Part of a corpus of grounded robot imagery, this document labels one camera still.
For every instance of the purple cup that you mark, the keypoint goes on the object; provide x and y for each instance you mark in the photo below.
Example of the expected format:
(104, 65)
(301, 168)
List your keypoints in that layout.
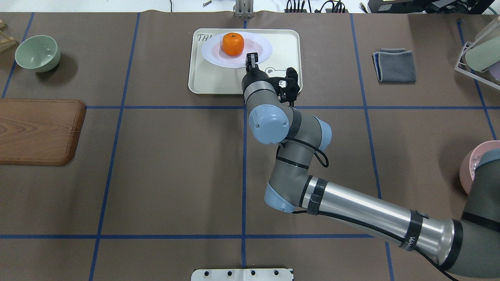
(494, 70)

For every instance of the white plate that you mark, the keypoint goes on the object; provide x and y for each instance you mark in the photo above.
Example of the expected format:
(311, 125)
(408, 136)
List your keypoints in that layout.
(212, 50)

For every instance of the grey folded cloth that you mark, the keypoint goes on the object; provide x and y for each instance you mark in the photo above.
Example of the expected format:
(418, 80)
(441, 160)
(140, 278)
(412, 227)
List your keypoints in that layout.
(395, 65)

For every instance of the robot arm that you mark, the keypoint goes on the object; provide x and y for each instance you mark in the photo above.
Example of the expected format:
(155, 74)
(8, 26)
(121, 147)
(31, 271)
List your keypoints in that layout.
(469, 246)

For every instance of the orange fruit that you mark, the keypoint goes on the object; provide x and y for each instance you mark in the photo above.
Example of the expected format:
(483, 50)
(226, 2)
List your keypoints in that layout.
(232, 44)

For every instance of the aluminium frame post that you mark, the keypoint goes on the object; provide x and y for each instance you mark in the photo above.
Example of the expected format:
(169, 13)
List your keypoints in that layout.
(244, 9)

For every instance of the white wire cup rack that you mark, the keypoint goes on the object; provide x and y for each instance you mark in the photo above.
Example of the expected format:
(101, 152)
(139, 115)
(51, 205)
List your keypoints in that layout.
(490, 31)

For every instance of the green cup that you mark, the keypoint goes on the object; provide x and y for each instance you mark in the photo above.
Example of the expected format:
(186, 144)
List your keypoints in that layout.
(480, 57)

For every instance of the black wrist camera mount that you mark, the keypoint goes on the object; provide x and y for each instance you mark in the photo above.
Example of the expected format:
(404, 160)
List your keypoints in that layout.
(287, 88)

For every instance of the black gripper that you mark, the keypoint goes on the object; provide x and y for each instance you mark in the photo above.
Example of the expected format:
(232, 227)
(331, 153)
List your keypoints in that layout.
(253, 73)

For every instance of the pink bowl of ice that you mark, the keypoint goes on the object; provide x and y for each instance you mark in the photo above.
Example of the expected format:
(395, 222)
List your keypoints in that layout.
(472, 160)

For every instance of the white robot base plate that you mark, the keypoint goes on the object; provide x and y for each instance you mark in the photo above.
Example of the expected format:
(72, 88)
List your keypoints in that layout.
(258, 274)

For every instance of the green bowl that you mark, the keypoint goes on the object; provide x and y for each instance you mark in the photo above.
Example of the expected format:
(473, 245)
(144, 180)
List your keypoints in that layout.
(38, 54)

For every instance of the cream bear tray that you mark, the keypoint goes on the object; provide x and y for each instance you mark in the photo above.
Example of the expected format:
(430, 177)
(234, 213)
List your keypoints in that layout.
(207, 78)

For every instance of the wooden cutting board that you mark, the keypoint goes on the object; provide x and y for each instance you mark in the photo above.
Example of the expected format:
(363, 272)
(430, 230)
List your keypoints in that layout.
(40, 132)

